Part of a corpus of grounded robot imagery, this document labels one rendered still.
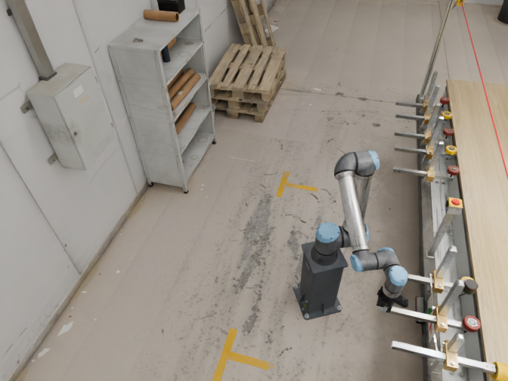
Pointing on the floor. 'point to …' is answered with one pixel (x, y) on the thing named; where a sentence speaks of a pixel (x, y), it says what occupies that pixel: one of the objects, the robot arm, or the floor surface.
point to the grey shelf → (143, 85)
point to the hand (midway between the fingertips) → (386, 311)
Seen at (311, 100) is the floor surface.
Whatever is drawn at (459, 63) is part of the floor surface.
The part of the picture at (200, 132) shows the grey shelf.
